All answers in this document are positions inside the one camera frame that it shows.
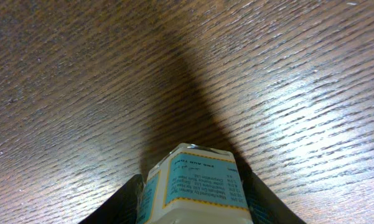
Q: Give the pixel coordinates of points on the small jar gold lid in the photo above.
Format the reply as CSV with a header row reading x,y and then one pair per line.
x,y
194,184

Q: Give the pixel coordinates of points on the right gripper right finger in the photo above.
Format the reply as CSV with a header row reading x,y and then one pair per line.
x,y
264,206

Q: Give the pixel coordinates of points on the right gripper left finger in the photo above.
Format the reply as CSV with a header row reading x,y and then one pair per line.
x,y
121,207

